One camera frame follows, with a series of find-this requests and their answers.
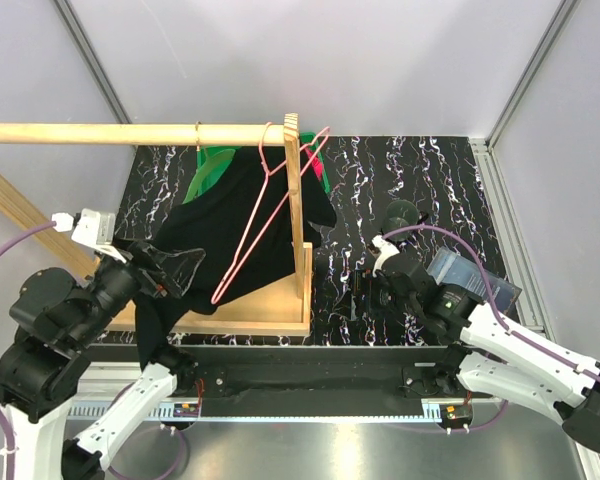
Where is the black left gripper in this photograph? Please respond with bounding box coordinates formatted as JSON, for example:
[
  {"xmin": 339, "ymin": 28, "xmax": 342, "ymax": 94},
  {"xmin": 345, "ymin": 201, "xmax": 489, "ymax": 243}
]
[{"xmin": 71, "ymin": 232, "xmax": 207, "ymax": 344}]

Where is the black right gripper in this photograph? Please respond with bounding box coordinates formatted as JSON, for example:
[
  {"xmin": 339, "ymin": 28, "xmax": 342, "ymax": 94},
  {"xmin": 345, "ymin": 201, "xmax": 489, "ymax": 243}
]
[{"xmin": 332, "ymin": 269, "xmax": 419, "ymax": 320}]

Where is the black t-shirt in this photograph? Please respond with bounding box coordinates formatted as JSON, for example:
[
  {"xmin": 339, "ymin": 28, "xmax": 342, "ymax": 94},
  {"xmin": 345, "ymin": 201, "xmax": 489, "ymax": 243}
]
[{"xmin": 132, "ymin": 144, "xmax": 338, "ymax": 371}]

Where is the pink red t-shirt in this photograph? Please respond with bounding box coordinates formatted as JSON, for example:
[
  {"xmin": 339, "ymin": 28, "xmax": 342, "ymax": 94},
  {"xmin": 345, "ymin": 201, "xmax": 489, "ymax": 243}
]
[{"xmin": 306, "ymin": 147, "xmax": 328, "ymax": 188}]

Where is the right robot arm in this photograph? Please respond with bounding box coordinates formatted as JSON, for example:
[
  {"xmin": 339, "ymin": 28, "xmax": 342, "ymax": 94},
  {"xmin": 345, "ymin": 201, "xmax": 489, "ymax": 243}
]
[{"xmin": 351, "ymin": 253, "xmax": 600, "ymax": 454}]

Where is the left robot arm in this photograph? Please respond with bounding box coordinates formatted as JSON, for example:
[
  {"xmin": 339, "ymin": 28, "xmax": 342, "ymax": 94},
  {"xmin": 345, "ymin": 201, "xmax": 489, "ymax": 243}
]
[{"xmin": 0, "ymin": 241, "xmax": 205, "ymax": 479}]

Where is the green plastic hanger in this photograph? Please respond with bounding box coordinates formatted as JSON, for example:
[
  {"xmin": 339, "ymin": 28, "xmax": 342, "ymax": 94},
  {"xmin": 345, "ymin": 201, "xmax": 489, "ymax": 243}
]
[{"xmin": 183, "ymin": 146, "xmax": 236, "ymax": 204}]

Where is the blue paperback book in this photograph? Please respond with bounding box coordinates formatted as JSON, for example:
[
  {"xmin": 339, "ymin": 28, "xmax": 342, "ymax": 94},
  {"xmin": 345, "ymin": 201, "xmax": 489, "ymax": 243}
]
[{"xmin": 427, "ymin": 247, "xmax": 522, "ymax": 315}]

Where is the dark green round cup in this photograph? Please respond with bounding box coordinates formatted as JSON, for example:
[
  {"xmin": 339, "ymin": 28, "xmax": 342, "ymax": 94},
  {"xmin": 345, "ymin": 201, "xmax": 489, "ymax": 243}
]
[{"xmin": 381, "ymin": 200, "xmax": 429, "ymax": 234}]

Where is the green plastic tray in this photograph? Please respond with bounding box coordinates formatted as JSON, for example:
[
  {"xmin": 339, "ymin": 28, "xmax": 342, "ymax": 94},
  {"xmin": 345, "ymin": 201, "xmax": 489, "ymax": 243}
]
[{"xmin": 184, "ymin": 132, "xmax": 331, "ymax": 202}]

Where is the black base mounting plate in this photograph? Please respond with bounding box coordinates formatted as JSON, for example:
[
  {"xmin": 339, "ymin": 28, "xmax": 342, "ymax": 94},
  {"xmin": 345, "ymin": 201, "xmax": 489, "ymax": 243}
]
[{"xmin": 79, "ymin": 344, "xmax": 494, "ymax": 418}]

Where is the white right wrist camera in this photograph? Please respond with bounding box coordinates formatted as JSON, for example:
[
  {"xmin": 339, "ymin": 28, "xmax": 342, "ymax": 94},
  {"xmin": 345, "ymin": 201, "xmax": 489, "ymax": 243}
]
[{"xmin": 369, "ymin": 235, "xmax": 400, "ymax": 273}]

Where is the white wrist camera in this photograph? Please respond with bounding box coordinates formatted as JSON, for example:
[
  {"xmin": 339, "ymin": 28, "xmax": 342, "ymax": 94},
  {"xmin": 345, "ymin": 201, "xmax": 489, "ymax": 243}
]
[
  {"xmin": 369, "ymin": 235, "xmax": 400, "ymax": 273},
  {"xmin": 51, "ymin": 208, "xmax": 116, "ymax": 250}
]

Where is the pink wire hanger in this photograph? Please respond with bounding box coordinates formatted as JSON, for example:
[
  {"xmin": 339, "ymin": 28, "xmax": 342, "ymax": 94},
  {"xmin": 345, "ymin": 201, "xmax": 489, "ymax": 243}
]
[{"xmin": 210, "ymin": 121, "xmax": 331, "ymax": 305}]

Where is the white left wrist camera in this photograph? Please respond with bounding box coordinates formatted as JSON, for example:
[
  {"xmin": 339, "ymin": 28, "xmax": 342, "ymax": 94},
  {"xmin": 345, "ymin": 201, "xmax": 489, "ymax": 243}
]
[{"xmin": 51, "ymin": 208, "xmax": 116, "ymax": 250}]

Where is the wooden clothes rack frame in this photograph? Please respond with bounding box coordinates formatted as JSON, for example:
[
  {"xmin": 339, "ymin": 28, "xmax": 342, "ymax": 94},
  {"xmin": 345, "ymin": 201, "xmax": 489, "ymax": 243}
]
[{"xmin": 0, "ymin": 113, "xmax": 312, "ymax": 336}]

